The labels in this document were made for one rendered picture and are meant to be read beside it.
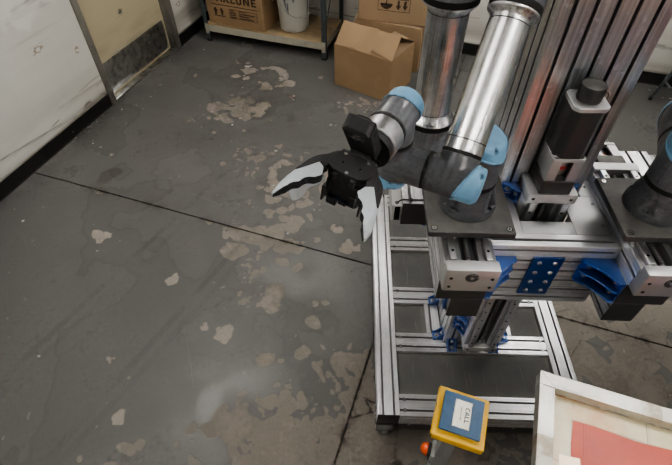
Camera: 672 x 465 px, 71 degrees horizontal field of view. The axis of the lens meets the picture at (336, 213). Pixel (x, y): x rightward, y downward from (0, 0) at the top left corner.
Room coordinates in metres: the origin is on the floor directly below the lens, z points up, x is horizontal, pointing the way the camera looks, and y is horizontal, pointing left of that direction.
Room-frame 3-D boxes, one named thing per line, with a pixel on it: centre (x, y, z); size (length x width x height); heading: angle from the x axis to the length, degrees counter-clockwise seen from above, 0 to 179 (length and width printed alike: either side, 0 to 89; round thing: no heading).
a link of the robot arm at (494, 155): (0.89, -0.34, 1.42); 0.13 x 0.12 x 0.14; 62
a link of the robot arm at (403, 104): (0.72, -0.11, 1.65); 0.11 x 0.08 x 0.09; 152
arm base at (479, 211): (0.89, -0.35, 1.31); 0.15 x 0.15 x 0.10
